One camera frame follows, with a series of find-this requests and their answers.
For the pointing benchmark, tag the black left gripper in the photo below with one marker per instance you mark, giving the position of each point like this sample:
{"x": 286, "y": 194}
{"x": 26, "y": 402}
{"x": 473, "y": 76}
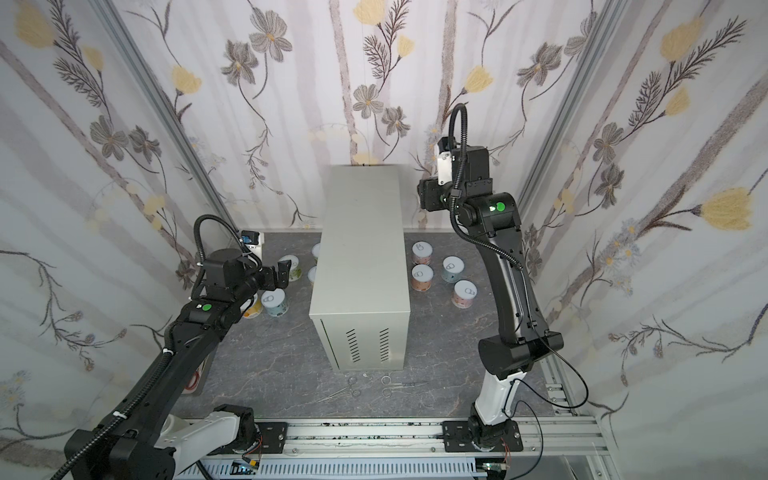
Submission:
{"x": 278, "y": 275}

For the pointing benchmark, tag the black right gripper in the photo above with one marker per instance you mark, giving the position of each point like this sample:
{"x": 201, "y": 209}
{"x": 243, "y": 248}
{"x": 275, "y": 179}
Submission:
{"x": 430, "y": 195}

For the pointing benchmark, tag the pink labelled can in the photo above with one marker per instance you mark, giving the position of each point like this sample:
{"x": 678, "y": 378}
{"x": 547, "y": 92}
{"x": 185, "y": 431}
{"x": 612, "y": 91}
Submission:
{"x": 464, "y": 294}

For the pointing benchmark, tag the teal labelled can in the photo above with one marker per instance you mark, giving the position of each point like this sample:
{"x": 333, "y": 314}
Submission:
{"x": 274, "y": 302}

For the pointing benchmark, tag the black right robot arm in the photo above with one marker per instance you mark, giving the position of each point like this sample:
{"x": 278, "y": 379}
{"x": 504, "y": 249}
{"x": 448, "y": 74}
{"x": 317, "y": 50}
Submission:
{"x": 491, "y": 222}

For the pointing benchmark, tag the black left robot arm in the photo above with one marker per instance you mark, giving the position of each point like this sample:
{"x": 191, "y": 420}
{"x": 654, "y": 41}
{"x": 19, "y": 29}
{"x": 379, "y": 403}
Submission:
{"x": 124, "y": 444}

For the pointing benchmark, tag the green labelled can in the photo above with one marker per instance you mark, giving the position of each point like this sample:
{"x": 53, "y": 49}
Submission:
{"x": 295, "y": 271}

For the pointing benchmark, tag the yellow labelled can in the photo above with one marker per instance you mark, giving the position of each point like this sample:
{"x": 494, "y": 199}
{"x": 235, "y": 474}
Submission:
{"x": 252, "y": 308}

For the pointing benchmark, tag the front can beside cabinet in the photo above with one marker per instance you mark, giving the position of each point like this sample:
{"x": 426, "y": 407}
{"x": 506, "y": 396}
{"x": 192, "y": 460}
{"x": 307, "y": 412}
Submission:
{"x": 312, "y": 275}

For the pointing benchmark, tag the can beside cabinet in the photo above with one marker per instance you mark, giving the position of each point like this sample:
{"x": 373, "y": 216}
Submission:
{"x": 316, "y": 251}
{"x": 312, "y": 275}

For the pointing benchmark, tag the rear can beside cabinet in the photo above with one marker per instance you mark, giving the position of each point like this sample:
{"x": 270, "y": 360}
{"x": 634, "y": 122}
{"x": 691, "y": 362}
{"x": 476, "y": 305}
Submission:
{"x": 316, "y": 251}

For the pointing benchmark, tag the pink brown can rear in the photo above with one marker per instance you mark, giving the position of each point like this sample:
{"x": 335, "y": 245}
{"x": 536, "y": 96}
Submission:
{"x": 421, "y": 253}

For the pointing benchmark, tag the grey metal cabinet box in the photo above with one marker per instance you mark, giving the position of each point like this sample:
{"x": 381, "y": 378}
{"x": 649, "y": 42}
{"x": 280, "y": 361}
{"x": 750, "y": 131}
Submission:
{"x": 360, "y": 304}

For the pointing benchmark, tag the pale teal can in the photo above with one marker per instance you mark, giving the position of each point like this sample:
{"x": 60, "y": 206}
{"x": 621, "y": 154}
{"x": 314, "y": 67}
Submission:
{"x": 453, "y": 269}

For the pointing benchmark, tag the brown labelled can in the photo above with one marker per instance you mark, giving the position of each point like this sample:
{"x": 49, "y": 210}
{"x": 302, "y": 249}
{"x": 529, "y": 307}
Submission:
{"x": 422, "y": 276}

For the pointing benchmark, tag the left steel scissors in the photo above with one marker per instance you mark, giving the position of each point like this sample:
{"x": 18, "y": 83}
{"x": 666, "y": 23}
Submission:
{"x": 351, "y": 389}

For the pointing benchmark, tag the steel scissors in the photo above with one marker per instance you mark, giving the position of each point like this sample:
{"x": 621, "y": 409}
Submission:
{"x": 389, "y": 386}
{"x": 351, "y": 389}

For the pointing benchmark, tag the right steel scissors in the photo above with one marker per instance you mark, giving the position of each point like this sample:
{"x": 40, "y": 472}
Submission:
{"x": 389, "y": 386}

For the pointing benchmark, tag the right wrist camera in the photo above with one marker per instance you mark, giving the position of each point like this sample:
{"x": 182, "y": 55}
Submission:
{"x": 444, "y": 160}

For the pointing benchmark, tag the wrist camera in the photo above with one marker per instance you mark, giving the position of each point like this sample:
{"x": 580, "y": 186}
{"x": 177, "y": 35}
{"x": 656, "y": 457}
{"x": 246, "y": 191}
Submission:
{"x": 444, "y": 160}
{"x": 253, "y": 241}

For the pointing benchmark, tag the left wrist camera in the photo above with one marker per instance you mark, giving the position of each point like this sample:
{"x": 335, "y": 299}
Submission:
{"x": 253, "y": 241}

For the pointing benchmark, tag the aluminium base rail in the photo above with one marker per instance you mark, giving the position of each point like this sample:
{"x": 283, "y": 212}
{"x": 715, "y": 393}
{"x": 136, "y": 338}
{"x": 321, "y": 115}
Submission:
{"x": 416, "y": 448}

